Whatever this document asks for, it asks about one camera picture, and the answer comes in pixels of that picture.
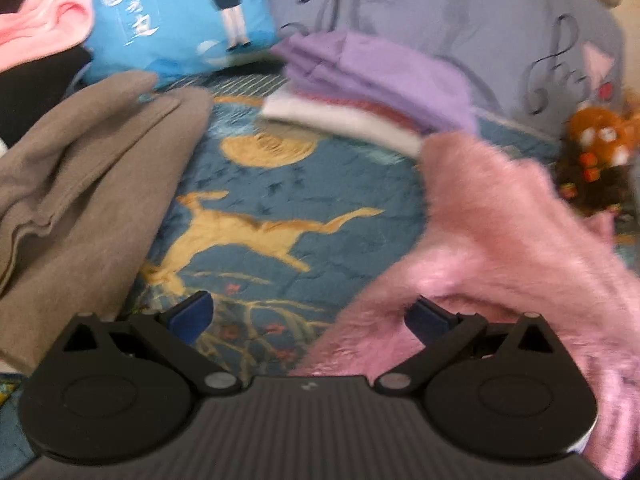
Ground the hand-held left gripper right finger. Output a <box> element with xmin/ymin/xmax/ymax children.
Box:
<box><xmin>374</xmin><ymin>294</ymin><xmax>568</xmax><ymax>396</ymax></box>

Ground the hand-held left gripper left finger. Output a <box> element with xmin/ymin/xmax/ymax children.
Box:
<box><xmin>52</xmin><ymin>290</ymin><xmax>243</xmax><ymax>396</ymax></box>

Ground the pink fleece jacket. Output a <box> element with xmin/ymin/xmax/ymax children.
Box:
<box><xmin>290</xmin><ymin>130</ymin><xmax>640</xmax><ymax>478</ymax></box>

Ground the blue quilted bedspread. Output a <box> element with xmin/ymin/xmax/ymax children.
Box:
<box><xmin>0</xmin><ymin>72</ymin><xmax>640</xmax><ymax>461</ymax></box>

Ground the taupe folded garment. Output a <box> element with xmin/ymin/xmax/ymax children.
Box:
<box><xmin>0</xmin><ymin>70</ymin><xmax>216</xmax><ymax>377</ymax></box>

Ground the red folded cloth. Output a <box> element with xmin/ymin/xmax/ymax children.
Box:
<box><xmin>292</xmin><ymin>86</ymin><xmax>427</xmax><ymax>134</ymax></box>

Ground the white folded cloth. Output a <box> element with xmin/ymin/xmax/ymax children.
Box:
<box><xmin>261</xmin><ymin>87</ymin><xmax>427</xmax><ymax>159</ymax></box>

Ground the red panda plush toy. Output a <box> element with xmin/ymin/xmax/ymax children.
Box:
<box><xmin>554</xmin><ymin>99</ymin><xmax>640</xmax><ymax>217</ymax></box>

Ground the purple folded cloth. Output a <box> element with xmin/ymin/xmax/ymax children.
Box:
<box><xmin>269</xmin><ymin>29</ymin><xmax>482</xmax><ymax>137</ymax></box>

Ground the black garment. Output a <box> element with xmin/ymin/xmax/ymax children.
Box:
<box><xmin>0</xmin><ymin>45</ymin><xmax>94</xmax><ymax>149</ymax></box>

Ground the blue cartoon print pillow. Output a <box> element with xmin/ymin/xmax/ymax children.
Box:
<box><xmin>20</xmin><ymin>0</ymin><xmax>282</xmax><ymax>92</ymax></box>

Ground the grey-blue printed pillow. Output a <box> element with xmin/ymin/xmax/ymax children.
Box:
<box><xmin>254</xmin><ymin>0</ymin><xmax>629</xmax><ymax>137</ymax></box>

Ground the salmon pink garment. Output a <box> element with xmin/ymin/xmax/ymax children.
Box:
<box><xmin>0</xmin><ymin>0</ymin><xmax>97</xmax><ymax>74</ymax></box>

